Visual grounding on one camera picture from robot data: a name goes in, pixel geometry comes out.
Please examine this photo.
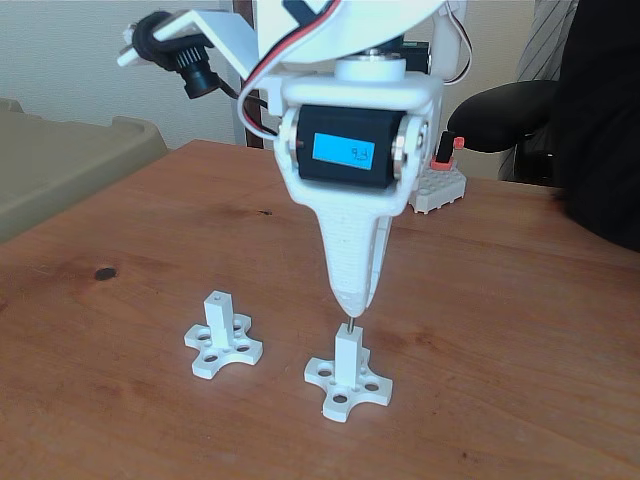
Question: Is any orange and black clamp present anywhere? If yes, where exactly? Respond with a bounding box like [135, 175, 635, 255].
[430, 130, 467, 173]

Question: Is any grey striped cloth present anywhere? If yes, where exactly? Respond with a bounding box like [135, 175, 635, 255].
[514, 0, 582, 84]

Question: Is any person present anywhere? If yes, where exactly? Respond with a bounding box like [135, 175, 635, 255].
[548, 0, 640, 252]

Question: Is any tan plastic bin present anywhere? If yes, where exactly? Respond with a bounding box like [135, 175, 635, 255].
[0, 97, 169, 246]

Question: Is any white red servo cable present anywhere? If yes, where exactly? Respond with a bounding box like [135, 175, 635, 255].
[446, 6, 474, 86]
[236, 0, 347, 140]

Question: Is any white cross-base post stand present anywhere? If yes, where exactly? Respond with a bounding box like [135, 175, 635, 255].
[303, 323, 394, 424]
[183, 290, 265, 380]

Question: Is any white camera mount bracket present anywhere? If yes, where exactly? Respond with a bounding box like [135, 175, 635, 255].
[116, 8, 260, 82]

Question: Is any black camera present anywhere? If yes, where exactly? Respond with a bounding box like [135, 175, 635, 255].
[173, 42, 222, 101]

